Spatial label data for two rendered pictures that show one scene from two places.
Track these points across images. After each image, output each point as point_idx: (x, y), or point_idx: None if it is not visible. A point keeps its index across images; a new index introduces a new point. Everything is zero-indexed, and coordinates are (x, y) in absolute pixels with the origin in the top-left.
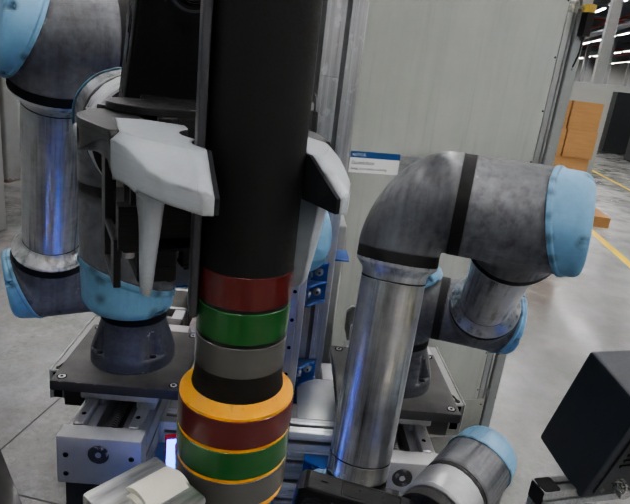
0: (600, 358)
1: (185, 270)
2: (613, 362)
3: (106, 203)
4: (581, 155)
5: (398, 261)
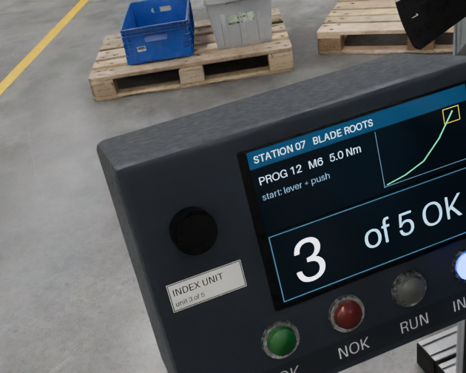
0: (462, 55)
1: None
2: (436, 60)
3: None
4: None
5: None
